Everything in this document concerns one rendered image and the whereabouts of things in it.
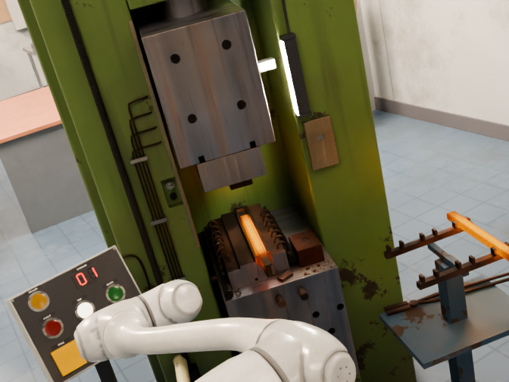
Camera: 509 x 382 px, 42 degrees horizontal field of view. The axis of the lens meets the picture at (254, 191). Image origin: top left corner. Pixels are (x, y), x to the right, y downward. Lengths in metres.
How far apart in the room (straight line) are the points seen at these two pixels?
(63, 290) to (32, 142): 3.55
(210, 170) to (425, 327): 0.86
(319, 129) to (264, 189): 0.51
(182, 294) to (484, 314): 1.12
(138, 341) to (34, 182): 4.24
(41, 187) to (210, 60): 3.79
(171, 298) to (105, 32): 0.88
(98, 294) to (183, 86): 0.65
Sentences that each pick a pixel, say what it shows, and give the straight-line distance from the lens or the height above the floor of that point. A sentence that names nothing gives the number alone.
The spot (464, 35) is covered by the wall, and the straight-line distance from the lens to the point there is 5.26.
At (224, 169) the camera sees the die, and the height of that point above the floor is 1.33.
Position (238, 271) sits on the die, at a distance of 2.17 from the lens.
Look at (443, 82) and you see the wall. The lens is 5.57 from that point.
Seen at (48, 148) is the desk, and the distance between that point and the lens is 5.50.
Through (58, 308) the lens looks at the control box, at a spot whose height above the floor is 1.13.
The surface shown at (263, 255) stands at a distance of 2.13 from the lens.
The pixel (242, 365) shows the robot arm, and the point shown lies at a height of 1.43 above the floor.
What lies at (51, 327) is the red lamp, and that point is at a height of 1.09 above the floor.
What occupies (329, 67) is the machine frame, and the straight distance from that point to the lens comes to 2.16.
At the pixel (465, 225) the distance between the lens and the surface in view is 2.23.
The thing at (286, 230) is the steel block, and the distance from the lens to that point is 2.46.
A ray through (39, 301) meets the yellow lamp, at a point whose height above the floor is 1.16.
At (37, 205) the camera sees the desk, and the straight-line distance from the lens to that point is 5.62.
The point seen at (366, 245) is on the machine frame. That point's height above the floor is 0.84.
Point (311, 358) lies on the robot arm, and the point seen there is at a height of 1.41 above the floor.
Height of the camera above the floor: 2.05
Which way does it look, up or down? 23 degrees down
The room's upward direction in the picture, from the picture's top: 14 degrees counter-clockwise
